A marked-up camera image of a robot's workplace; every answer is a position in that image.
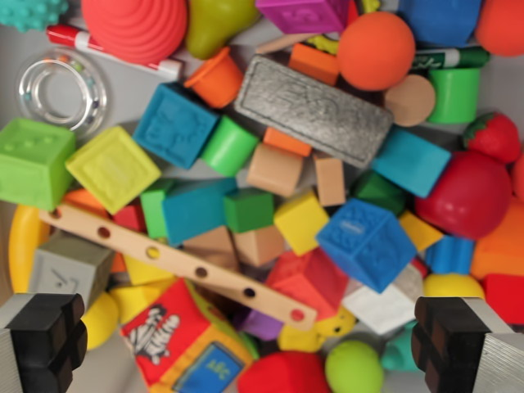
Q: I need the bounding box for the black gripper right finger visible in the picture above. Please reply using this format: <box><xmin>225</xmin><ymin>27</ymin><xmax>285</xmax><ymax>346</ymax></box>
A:
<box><xmin>411</xmin><ymin>296</ymin><xmax>524</xmax><ymax>393</ymax></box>

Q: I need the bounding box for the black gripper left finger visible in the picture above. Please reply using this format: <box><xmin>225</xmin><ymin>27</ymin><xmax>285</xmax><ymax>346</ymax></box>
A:
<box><xmin>0</xmin><ymin>292</ymin><xmax>88</xmax><ymax>393</ymax></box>

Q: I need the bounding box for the fabric cube with zebra print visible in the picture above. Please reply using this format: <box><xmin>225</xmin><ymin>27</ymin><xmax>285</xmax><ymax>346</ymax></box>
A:
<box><xmin>120</xmin><ymin>279</ymin><xmax>255</xmax><ymax>393</ymax></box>

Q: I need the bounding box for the teal rubber toy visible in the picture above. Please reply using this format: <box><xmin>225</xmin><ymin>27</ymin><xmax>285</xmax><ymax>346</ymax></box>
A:
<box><xmin>380</xmin><ymin>321</ymin><xmax>421</xmax><ymax>373</ymax></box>

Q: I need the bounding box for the yellow foam ball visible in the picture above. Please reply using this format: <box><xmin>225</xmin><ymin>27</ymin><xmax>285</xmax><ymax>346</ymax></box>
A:
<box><xmin>81</xmin><ymin>292</ymin><xmax>120</xmax><ymax>351</ymax></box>

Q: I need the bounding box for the grey cube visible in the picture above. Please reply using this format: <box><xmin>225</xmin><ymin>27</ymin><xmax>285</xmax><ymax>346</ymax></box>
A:
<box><xmin>27</xmin><ymin>233</ymin><xmax>115</xmax><ymax>312</ymax></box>

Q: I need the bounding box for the white block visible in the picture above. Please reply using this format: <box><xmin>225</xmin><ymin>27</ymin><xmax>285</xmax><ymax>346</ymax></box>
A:
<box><xmin>341</xmin><ymin>282</ymin><xmax>417</xmax><ymax>335</ymax></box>

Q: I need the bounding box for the blue ribbed cylinder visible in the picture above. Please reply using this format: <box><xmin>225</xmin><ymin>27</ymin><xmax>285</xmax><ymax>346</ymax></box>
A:
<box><xmin>424</xmin><ymin>235</ymin><xmax>476</xmax><ymax>275</ymax></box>

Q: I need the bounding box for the yellow wooden block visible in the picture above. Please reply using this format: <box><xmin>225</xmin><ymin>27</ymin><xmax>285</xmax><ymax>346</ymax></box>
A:
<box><xmin>122</xmin><ymin>253</ymin><xmax>177</xmax><ymax>287</ymax></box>
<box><xmin>108</xmin><ymin>278</ymin><xmax>178</xmax><ymax>324</ymax></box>
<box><xmin>399</xmin><ymin>210</ymin><xmax>445</xmax><ymax>253</ymax></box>

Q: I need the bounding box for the lime green ball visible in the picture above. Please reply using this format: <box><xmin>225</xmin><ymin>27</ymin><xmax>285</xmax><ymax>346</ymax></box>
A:
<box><xmin>325</xmin><ymin>339</ymin><xmax>385</xmax><ymax>393</ymax></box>

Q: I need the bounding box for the orange plastic toy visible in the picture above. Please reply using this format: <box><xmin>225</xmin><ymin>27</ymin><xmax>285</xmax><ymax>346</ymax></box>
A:
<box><xmin>470</xmin><ymin>196</ymin><xmax>524</xmax><ymax>282</ymax></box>

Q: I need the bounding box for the yellow rubber duck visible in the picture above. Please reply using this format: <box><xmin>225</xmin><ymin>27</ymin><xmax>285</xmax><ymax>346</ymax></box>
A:
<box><xmin>277</xmin><ymin>305</ymin><xmax>357</xmax><ymax>353</ymax></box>

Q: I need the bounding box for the blue embossed soft cube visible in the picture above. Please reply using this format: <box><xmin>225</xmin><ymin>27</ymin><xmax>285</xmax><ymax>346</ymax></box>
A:
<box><xmin>314</xmin><ymin>198</ymin><xmax>418</xmax><ymax>295</ymax></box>

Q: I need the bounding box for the red wooden block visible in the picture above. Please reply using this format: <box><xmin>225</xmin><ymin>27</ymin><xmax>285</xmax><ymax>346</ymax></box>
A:
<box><xmin>112</xmin><ymin>204</ymin><xmax>147</xmax><ymax>234</ymax></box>

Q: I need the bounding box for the red toy apple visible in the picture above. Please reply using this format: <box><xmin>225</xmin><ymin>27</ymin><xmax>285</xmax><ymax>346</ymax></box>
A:
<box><xmin>414</xmin><ymin>150</ymin><xmax>513</xmax><ymax>242</ymax></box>

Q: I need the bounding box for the wooden strip with holes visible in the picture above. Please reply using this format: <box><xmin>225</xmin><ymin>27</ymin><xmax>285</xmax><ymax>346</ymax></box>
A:
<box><xmin>38</xmin><ymin>203</ymin><xmax>319</xmax><ymax>332</ymax></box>

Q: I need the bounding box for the red embossed soft cube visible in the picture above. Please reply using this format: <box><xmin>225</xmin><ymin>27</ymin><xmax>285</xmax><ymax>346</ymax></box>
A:
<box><xmin>264</xmin><ymin>247</ymin><xmax>350</xmax><ymax>323</ymax></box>

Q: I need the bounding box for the dark green wooden block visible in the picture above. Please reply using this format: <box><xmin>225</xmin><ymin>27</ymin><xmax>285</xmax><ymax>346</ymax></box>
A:
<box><xmin>351</xmin><ymin>169</ymin><xmax>409</xmax><ymax>216</ymax></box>

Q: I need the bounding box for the red round toy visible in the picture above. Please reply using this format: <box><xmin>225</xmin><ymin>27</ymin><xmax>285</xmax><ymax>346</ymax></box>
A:
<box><xmin>237</xmin><ymin>350</ymin><xmax>332</xmax><ymax>393</ymax></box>
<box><xmin>510</xmin><ymin>153</ymin><xmax>524</xmax><ymax>197</ymax></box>

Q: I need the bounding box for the lime green embossed cube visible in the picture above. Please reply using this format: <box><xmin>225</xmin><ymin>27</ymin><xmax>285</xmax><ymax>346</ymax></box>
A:
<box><xmin>0</xmin><ymin>117</ymin><xmax>78</xmax><ymax>212</ymax></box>

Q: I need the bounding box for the yellow-green embossed cube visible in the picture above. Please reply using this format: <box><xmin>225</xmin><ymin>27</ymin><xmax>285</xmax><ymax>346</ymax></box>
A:
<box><xmin>65</xmin><ymin>125</ymin><xmax>162</xmax><ymax>216</ymax></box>

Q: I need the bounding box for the yellow wooden cube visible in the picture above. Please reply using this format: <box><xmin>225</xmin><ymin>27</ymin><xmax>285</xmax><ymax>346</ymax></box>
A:
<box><xmin>273</xmin><ymin>190</ymin><xmax>331</xmax><ymax>258</ymax></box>

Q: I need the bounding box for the purple block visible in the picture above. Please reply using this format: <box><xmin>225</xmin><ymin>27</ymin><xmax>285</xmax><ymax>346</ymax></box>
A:
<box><xmin>233</xmin><ymin>306</ymin><xmax>284</xmax><ymax>341</ymax></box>

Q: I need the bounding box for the large teal wooden block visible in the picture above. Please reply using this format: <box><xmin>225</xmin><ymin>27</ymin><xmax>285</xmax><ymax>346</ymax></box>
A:
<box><xmin>162</xmin><ymin>178</ymin><xmax>238</xmax><ymax>248</ymax></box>

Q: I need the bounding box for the small natural wooden block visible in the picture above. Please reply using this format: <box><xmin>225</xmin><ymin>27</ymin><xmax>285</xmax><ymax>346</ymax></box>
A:
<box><xmin>314</xmin><ymin>155</ymin><xmax>346</xmax><ymax>208</ymax></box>

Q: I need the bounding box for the red toy strawberry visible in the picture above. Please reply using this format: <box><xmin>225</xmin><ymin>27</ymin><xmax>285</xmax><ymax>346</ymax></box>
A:
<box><xmin>463</xmin><ymin>112</ymin><xmax>522</xmax><ymax>165</ymax></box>

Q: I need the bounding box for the green wooden cube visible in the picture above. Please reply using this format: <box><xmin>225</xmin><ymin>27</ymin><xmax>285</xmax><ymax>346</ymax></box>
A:
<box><xmin>223</xmin><ymin>187</ymin><xmax>275</xmax><ymax>234</ymax></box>

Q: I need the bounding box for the round wooden disc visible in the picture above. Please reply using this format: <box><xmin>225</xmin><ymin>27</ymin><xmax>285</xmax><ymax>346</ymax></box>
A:
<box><xmin>383</xmin><ymin>73</ymin><xmax>437</xmax><ymax>128</ymax></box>

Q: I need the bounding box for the green plastic cup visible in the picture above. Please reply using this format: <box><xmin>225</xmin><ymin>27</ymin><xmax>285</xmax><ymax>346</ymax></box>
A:
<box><xmin>425</xmin><ymin>67</ymin><xmax>482</xmax><ymax>125</ymax></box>

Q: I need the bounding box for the teal embossed soft cube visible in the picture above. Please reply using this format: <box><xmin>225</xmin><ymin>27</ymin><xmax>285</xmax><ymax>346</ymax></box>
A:
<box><xmin>132</xmin><ymin>81</ymin><xmax>222</xmax><ymax>171</ymax></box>

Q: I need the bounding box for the flat orange wooden block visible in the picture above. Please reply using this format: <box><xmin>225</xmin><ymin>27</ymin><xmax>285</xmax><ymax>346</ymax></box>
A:
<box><xmin>262</xmin><ymin>126</ymin><xmax>313</xmax><ymax>158</ymax></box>

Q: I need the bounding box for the green wooden cylinder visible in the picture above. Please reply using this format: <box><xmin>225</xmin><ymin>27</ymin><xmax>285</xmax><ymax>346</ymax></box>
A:
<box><xmin>199</xmin><ymin>115</ymin><xmax>260</xmax><ymax>178</ymax></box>

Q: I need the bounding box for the grey foam eraser block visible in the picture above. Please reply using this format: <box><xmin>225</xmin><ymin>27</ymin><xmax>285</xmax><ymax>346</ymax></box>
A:
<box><xmin>233</xmin><ymin>55</ymin><xmax>395</xmax><ymax>169</ymax></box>

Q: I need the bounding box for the green marker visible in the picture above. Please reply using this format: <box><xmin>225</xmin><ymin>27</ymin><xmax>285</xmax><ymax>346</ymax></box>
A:
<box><xmin>409</xmin><ymin>47</ymin><xmax>491</xmax><ymax>75</ymax></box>

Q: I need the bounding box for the orange ball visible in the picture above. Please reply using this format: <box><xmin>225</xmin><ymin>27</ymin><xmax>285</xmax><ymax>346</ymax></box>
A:
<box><xmin>336</xmin><ymin>11</ymin><xmax>417</xmax><ymax>92</ymax></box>

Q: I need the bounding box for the red and white marker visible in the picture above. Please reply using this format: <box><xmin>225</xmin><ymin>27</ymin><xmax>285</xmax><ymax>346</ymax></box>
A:
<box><xmin>46</xmin><ymin>24</ymin><xmax>183</xmax><ymax>81</ymax></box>

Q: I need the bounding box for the orange plastic cup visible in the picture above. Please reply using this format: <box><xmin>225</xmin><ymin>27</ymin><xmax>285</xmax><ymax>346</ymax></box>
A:
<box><xmin>183</xmin><ymin>46</ymin><xmax>246</xmax><ymax>110</ymax></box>

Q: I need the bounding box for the orange-red ball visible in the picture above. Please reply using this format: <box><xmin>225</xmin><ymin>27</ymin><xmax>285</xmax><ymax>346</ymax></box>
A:
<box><xmin>474</xmin><ymin>0</ymin><xmax>524</xmax><ymax>57</ymax></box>

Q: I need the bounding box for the blue plastic block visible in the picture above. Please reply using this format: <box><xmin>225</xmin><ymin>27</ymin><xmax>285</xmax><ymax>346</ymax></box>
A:
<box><xmin>396</xmin><ymin>0</ymin><xmax>482</xmax><ymax>48</ymax></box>

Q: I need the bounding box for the yellow-green rubber toy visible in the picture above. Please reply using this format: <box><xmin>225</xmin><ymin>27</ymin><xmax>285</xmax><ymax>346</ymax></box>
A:
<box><xmin>306</xmin><ymin>34</ymin><xmax>341</xmax><ymax>56</ymax></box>

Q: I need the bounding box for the red ribbed dome toy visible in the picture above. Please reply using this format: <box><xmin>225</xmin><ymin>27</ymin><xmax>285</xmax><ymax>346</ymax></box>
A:
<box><xmin>80</xmin><ymin>0</ymin><xmax>188</xmax><ymax>66</ymax></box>

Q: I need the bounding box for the teal bumpy ball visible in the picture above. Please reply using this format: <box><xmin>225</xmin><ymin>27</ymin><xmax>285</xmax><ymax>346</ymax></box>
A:
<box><xmin>0</xmin><ymin>0</ymin><xmax>69</xmax><ymax>34</ymax></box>

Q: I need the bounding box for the thin wooden stick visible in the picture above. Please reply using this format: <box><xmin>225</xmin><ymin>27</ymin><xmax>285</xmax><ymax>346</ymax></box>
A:
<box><xmin>255</xmin><ymin>32</ymin><xmax>324</xmax><ymax>55</ymax></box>

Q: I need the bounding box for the olive green toy pear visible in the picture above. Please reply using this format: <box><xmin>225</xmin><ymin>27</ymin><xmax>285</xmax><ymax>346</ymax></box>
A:
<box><xmin>186</xmin><ymin>0</ymin><xmax>261</xmax><ymax>61</ymax></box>

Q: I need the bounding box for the purple embossed soft cube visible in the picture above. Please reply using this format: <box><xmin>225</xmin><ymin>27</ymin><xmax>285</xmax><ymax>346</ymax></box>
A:
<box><xmin>255</xmin><ymin>0</ymin><xmax>351</xmax><ymax>36</ymax></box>

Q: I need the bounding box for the yellow plastic ring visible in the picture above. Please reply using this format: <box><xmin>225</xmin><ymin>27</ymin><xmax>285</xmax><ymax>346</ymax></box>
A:
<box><xmin>7</xmin><ymin>204</ymin><xmax>52</xmax><ymax>294</ymax></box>

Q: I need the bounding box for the clear ring rattle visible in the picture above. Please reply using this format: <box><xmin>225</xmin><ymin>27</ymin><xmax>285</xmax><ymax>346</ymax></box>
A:
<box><xmin>16</xmin><ymin>48</ymin><xmax>108</xmax><ymax>133</ymax></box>

